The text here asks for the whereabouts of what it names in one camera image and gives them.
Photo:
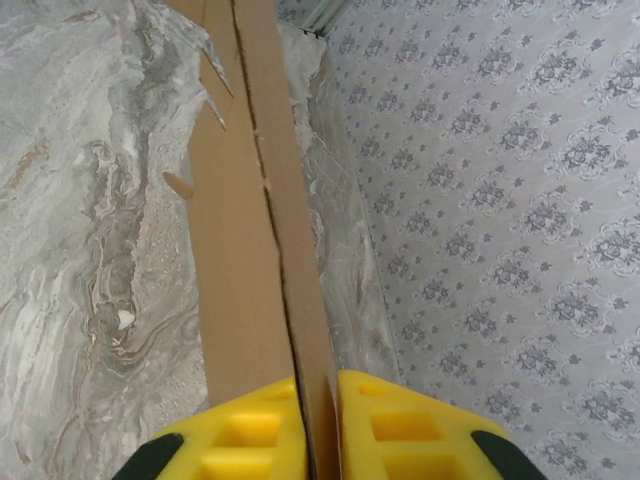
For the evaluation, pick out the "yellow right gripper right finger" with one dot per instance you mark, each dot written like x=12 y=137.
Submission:
x=400 y=440

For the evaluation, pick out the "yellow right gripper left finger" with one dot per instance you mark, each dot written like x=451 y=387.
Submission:
x=235 y=440

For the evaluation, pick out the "brown cardboard paper box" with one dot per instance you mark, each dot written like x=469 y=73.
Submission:
x=240 y=250

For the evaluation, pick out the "aluminium frame post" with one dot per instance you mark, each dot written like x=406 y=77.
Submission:
x=320 y=17

